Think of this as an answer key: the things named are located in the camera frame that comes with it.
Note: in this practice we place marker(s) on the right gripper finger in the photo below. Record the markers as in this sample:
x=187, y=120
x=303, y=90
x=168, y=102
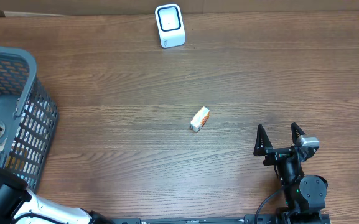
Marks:
x=263, y=145
x=297, y=134

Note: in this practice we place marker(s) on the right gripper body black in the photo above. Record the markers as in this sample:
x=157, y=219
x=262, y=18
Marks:
x=275, y=155

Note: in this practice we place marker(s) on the small orange white box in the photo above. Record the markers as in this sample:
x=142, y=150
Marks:
x=199, y=119

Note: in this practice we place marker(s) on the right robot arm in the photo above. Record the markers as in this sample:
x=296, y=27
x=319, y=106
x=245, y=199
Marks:
x=304, y=194

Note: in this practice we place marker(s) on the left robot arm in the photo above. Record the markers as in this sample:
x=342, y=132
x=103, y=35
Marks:
x=18, y=204

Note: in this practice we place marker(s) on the white barcode scanner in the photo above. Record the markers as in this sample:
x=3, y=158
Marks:
x=170, y=25

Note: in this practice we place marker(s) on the grey plastic mesh basket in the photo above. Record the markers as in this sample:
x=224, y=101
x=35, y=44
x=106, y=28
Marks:
x=29, y=113

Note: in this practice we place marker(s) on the cardboard strip at table edge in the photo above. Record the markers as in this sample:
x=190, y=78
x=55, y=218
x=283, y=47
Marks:
x=119, y=7

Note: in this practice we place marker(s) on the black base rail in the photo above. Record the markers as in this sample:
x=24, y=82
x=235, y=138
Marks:
x=247, y=219

